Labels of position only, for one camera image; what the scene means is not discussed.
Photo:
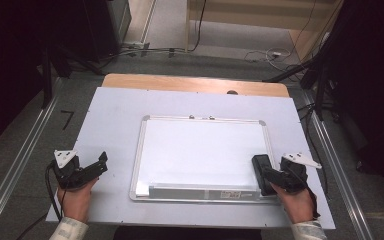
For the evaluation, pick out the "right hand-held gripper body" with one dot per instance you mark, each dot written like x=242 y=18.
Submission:
x=295 y=175

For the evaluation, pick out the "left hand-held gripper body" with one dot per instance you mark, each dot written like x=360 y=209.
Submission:
x=68 y=170

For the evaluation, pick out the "black whiteboard eraser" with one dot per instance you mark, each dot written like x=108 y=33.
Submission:
x=261 y=163

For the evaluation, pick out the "white whiteboard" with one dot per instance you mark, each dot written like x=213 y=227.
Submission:
x=200 y=150

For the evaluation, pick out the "person's right hand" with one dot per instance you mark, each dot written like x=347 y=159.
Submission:
x=296 y=205

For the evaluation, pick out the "person's left hand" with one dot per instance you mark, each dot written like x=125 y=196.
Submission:
x=78 y=201

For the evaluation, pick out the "black metal stand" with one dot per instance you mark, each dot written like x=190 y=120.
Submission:
x=320 y=90
x=47 y=80

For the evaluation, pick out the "grey whiteboard pen tray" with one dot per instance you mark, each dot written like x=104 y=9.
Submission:
x=186 y=193

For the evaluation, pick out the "person's dark lap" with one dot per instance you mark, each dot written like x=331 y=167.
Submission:
x=186 y=234

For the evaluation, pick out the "wooden table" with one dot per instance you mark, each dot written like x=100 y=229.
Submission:
x=180 y=82

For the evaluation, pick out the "black cabinet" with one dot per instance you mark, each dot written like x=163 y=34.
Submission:
x=103 y=30

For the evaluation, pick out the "light wooden shelf unit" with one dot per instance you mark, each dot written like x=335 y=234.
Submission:
x=246 y=16

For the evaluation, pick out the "aluminium floor rail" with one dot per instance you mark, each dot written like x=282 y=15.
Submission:
x=20 y=160
x=340 y=166

